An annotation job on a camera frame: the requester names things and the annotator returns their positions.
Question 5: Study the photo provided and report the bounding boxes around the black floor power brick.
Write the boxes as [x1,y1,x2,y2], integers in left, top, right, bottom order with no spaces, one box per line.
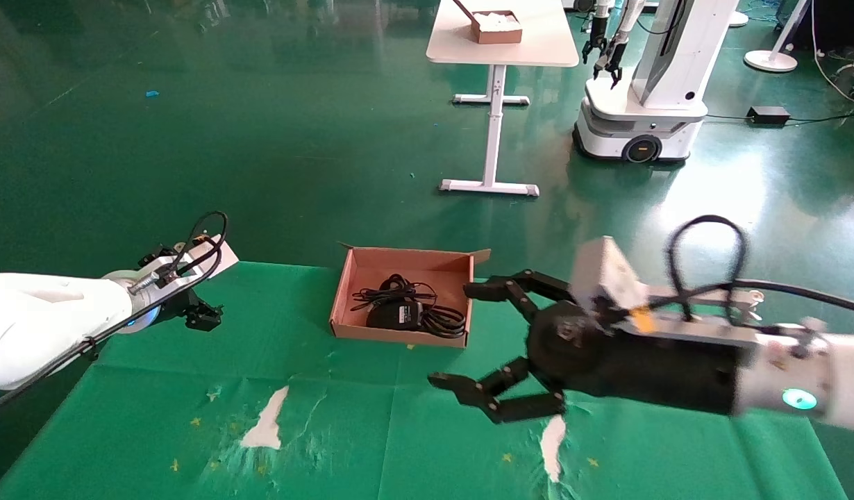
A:
[746,106,791,126]

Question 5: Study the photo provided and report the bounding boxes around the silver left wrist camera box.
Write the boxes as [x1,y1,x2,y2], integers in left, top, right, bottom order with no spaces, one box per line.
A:
[146,240,240,280]

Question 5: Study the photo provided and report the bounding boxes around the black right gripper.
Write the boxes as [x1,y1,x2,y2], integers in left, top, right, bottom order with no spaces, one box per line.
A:
[428,269,742,425]

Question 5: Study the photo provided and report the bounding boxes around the white round-base floor stand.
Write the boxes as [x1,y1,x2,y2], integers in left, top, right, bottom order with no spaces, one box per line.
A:
[743,0,813,74]

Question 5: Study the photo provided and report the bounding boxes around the white adjustable table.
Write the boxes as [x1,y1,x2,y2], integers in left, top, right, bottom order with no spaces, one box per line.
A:
[426,0,580,199]

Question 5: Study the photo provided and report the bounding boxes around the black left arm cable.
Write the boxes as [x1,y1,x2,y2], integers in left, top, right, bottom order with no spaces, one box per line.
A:
[0,211,231,417]

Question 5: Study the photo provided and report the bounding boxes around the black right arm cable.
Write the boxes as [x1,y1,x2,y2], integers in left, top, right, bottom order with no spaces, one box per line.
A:
[667,215,854,327]

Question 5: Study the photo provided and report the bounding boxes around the small black robot claw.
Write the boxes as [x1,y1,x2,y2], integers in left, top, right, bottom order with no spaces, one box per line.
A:
[582,31,608,65]
[594,40,624,90]

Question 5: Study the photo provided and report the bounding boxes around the green table cloth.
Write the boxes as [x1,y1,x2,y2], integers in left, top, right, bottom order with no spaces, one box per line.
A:
[0,260,848,500]

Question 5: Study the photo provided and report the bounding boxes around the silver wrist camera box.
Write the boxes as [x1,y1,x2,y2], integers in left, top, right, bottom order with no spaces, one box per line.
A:
[571,236,653,324]
[146,240,240,280]

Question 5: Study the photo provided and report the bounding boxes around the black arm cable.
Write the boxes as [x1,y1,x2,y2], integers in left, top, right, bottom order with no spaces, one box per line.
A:
[0,211,231,417]
[667,215,854,327]

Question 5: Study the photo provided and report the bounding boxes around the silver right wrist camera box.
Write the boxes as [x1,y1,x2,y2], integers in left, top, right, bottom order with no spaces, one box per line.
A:
[571,236,653,324]

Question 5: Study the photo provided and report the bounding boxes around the small cardboard box white contents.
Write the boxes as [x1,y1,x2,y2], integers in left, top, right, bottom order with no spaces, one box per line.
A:
[453,0,524,45]

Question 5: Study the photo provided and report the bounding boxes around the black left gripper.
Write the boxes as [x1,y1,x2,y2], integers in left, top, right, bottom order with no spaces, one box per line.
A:
[131,244,225,333]

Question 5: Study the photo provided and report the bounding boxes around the open brown cardboard box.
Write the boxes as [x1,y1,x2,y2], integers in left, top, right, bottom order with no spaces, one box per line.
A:
[328,243,491,348]

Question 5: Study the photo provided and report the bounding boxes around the black power adapter with cord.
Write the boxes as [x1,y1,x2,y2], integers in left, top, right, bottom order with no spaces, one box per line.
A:
[366,297,468,340]

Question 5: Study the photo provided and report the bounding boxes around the white wheeled robot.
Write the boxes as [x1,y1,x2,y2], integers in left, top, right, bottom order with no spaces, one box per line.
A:
[573,0,740,165]

